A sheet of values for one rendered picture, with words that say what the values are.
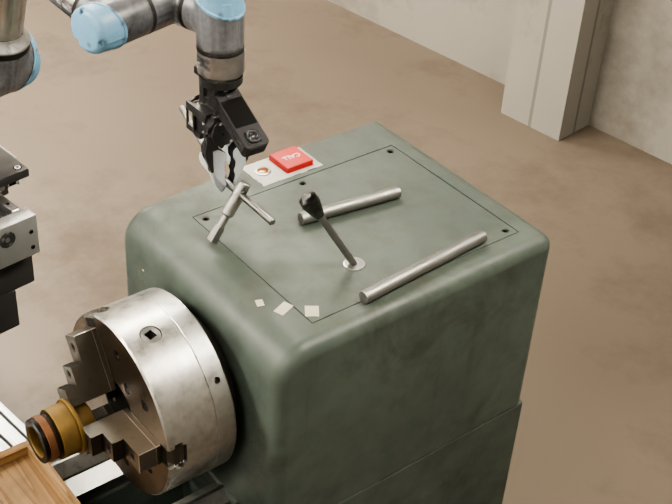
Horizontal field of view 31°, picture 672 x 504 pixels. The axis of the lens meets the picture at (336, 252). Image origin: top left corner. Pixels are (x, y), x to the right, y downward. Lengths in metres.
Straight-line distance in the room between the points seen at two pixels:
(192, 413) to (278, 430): 0.14
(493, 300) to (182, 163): 2.67
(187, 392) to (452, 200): 0.62
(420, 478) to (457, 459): 0.09
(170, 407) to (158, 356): 0.08
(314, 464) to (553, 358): 1.92
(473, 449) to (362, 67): 3.22
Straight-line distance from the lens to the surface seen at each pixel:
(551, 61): 4.84
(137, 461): 1.87
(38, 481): 2.14
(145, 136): 4.77
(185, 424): 1.85
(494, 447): 2.37
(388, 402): 2.02
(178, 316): 1.89
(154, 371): 1.83
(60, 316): 3.88
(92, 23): 1.82
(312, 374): 1.84
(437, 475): 2.28
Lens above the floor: 2.43
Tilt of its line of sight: 36 degrees down
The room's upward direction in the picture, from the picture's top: 4 degrees clockwise
